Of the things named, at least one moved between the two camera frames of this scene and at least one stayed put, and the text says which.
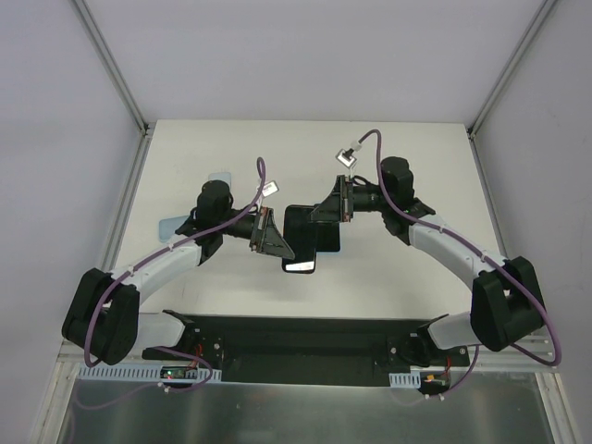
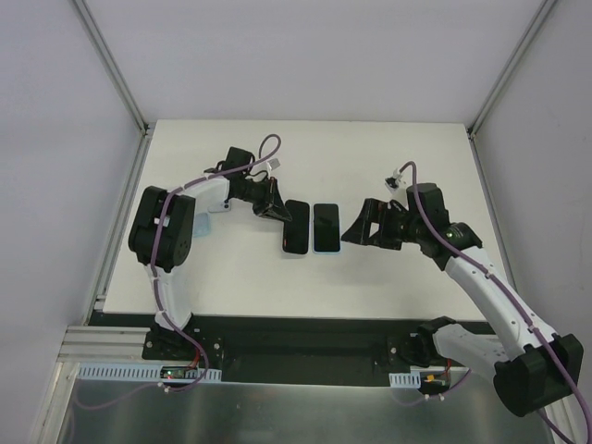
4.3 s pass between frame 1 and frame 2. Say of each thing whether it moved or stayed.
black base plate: stayed
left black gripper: moved
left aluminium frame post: stayed
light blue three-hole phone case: stayed
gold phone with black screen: stayed
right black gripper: moved
